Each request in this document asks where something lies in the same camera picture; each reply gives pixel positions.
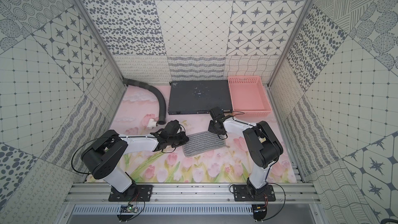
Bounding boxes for right small black controller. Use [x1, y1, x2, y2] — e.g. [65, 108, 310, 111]
[252, 204, 267, 220]

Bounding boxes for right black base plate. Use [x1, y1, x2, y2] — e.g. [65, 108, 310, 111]
[230, 184, 276, 202]

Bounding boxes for black corrugated hose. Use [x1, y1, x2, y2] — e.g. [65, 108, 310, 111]
[122, 78, 167, 125]

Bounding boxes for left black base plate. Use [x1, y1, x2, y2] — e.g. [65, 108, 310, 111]
[108, 184, 153, 202]

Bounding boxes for floral pink table mat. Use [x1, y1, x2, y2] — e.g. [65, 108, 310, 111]
[110, 86, 297, 183]

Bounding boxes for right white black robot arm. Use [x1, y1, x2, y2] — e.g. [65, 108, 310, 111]
[208, 107, 284, 192]

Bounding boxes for black flat metal box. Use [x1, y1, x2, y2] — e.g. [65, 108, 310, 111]
[168, 80, 233, 115]

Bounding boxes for green circuit board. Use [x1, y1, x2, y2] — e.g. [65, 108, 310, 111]
[120, 205, 138, 214]

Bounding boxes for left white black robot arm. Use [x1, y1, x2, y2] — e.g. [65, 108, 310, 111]
[81, 120, 189, 194]

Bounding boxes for aluminium rail frame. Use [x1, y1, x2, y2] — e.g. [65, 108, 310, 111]
[64, 183, 321, 205]

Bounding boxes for pink plastic basket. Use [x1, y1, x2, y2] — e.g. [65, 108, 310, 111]
[228, 76, 272, 116]

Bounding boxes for grey striped square dishcloth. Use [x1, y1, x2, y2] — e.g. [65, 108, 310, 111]
[182, 131, 226, 158]

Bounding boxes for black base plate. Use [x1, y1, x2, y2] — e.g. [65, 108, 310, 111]
[108, 184, 153, 202]
[230, 184, 276, 202]

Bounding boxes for white pipe fitting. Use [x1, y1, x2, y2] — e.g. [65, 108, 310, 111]
[147, 118, 158, 129]

